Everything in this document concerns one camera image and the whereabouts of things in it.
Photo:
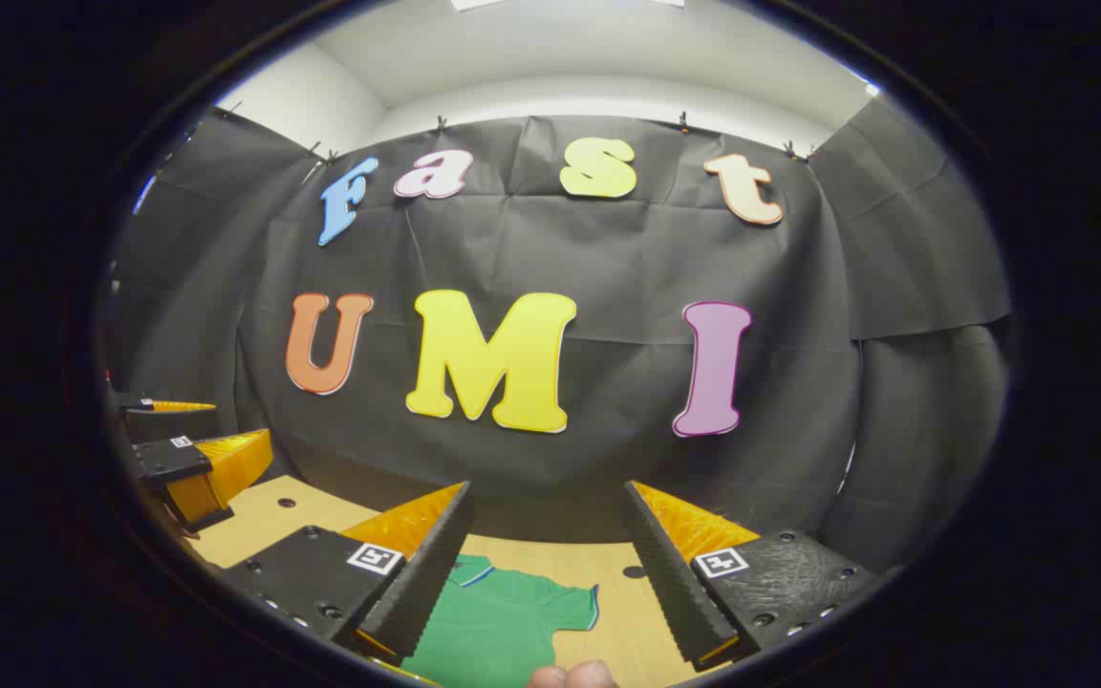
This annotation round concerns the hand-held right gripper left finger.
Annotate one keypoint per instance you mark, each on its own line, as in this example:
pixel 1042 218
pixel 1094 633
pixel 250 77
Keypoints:
pixel 426 583

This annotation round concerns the black backdrop cloth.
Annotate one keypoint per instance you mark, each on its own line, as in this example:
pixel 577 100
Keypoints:
pixel 608 258

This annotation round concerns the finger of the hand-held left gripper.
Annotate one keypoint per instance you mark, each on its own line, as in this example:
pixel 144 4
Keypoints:
pixel 173 406
pixel 216 468

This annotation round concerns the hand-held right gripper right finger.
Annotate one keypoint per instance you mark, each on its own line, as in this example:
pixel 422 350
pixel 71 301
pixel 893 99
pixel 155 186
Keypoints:
pixel 675 592

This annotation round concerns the green T-shirt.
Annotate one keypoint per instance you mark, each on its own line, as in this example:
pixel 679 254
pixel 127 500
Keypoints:
pixel 503 631

